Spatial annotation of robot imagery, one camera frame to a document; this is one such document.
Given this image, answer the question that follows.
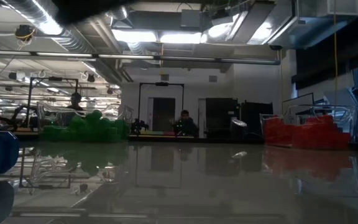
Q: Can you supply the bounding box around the grey ventilation box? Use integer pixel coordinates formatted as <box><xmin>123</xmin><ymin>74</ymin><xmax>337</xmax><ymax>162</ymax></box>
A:
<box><xmin>180</xmin><ymin>9</ymin><xmax>203</xmax><ymax>29</ymax></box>

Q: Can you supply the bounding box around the black cabinet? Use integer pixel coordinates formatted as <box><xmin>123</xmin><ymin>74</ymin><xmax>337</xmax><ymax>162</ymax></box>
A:
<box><xmin>240</xmin><ymin>101</ymin><xmax>275</xmax><ymax>142</ymax></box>

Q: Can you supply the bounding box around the background work table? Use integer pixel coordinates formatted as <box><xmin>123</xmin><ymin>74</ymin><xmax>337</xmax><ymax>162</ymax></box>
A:
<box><xmin>129</xmin><ymin>130</ymin><xmax>198</xmax><ymax>142</ymax></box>

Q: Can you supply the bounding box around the person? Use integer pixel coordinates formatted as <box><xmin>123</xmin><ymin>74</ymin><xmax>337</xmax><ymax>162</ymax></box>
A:
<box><xmin>173</xmin><ymin>109</ymin><xmax>200</xmax><ymax>138</ymax></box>
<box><xmin>65</xmin><ymin>91</ymin><xmax>85</xmax><ymax>125</ymax></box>

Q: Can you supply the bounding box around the black ceiling fixture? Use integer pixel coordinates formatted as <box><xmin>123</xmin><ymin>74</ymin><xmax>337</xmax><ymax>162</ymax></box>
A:
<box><xmin>13</xmin><ymin>24</ymin><xmax>37</xmax><ymax>43</ymax></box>

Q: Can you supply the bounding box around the red two-stud toy block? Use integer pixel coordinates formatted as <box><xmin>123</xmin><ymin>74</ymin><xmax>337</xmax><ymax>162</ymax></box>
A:
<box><xmin>264</xmin><ymin>116</ymin><xmax>288</xmax><ymax>146</ymax></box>

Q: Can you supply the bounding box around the black gantry frame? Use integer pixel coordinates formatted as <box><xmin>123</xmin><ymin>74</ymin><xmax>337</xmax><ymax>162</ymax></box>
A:
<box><xmin>26</xmin><ymin>77</ymin><xmax>80</xmax><ymax>125</ymax></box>
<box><xmin>138</xmin><ymin>82</ymin><xmax>185</xmax><ymax>131</ymax></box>

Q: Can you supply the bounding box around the grey ceiling pipe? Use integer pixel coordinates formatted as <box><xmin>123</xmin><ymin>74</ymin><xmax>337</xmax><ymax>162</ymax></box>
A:
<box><xmin>0</xmin><ymin>49</ymin><xmax>281</xmax><ymax>65</ymax></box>

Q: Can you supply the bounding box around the ceiling light panel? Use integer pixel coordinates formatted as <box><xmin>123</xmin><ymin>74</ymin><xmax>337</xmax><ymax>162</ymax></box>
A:
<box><xmin>159</xmin><ymin>32</ymin><xmax>203</xmax><ymax>44</ymax></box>
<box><xmin>111</xmin><ymin>29</ymin><xmax>158</xmax><ymax>43</ymax></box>

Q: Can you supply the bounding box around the shiny metal dome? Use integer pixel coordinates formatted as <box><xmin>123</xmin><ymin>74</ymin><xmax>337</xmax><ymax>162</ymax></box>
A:
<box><xmin>230</xmin><ymin>117</ymin><xmax>248</xmax><ymax>128</ymax></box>

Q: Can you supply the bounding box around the clear plastic bin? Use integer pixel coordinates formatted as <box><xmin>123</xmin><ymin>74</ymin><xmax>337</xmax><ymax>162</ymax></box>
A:
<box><xmin>37</xmin><ymin>101</ymin><xmax>135</xmax><ymax>142</ymax></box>
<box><xmin>259</xmin><ymin>104</ymin><xmax>358</xmax><ymax>150</ymax></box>

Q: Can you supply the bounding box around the silver ventilation duct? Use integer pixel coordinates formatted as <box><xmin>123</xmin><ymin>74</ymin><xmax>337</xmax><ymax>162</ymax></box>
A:
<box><xmin>203</xmin><ymin>0</ymin><xmax>276</xmax><ymax>44</ymax></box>

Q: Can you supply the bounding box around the long green toy block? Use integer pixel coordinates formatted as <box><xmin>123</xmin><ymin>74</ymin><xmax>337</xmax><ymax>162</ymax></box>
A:
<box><xmin>85</xmin><ymin>119</ymin><xmax>117</xmax><ymax>143</ymax></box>

